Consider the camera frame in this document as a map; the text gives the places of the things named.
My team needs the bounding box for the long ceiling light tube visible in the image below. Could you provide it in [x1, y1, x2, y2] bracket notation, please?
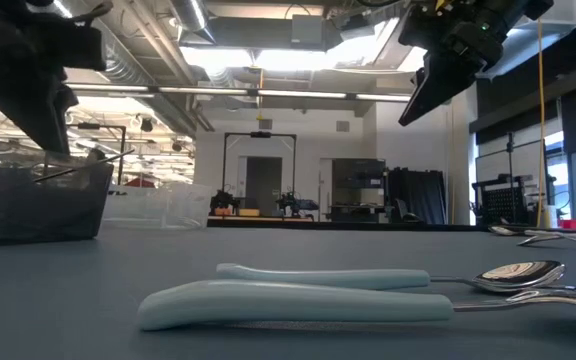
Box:
[65, 81, 414, 104]

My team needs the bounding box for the frosted plastic bin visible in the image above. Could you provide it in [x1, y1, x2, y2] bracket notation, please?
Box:
[0, 138, 115, 247]

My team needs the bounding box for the yellow hanging cable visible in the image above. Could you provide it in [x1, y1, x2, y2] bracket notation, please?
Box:
[536, 19, 548, 229]

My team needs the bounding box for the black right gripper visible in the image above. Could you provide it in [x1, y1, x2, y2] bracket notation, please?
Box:
[398, 0, 505, 127]

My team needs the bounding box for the smooth silver round duct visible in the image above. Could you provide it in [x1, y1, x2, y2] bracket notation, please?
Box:
[167, 0, 217, 44]

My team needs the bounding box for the grey blue table mat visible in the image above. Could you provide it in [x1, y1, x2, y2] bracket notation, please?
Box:
[0, 227, 576, 360]

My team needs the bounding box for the black chair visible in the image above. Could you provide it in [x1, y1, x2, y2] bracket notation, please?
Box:
[394, 198, 425, 224]

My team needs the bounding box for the grey ceiling box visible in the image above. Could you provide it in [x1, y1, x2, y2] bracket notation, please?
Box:
[291, 13, 327, 47]

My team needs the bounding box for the black handled spoon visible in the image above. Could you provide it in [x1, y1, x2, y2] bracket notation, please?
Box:
[32, 148, 136, 184]

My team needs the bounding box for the corrugated silver duct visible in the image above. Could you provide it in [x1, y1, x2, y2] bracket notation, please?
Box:
[92, 27, 155, 87]

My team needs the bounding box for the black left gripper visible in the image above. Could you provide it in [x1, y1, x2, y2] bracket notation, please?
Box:
[0, 0, 114, 155]

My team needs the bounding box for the clear plastic bin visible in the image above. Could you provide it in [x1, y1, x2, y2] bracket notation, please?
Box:
[101, 182, 213, 231]

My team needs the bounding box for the black curtain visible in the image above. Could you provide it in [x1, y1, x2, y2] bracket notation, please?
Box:
[386, 168, 448, 226]

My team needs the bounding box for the black metal frame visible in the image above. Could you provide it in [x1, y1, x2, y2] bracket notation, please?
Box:
[75, 122, 128, 186]

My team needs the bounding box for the dark doorway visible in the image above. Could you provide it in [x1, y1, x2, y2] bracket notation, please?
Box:
[245, 156, 284, 217]

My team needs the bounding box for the large rectangular silver duct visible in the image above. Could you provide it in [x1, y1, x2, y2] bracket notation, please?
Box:
[477, 0, 576, 81]

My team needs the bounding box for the distant work table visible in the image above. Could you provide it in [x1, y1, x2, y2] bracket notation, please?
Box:
[206, 214, 315, 224]

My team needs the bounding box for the black stand pole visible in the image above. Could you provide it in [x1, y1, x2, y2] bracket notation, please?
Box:
[503, 131, 518, 181]

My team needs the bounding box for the black gantry frame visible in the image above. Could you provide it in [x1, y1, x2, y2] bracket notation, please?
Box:
[221, 131, 298, 201]

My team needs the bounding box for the black perforated cart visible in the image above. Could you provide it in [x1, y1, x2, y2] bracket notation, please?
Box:
[471, 173, 535, 227]

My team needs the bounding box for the black cabinet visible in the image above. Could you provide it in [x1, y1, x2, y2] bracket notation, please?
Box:
[331, 158, 387, 224]

